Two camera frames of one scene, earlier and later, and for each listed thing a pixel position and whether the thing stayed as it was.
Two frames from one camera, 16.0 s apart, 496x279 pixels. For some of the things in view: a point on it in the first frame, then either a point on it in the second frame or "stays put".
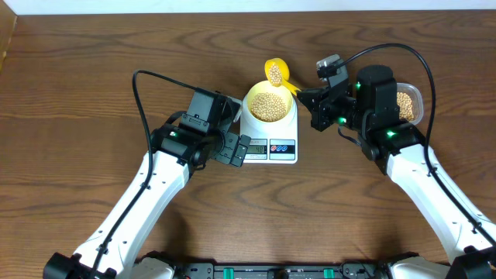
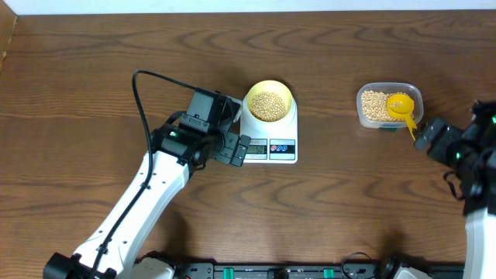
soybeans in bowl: [268, 107] stays put
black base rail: [280, 270] stays put
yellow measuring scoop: [285, 72] to [401, 105]
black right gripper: [318, 108] to [447, 135]
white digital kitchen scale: [271, 142] stays put
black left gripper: [226, 155] stays put
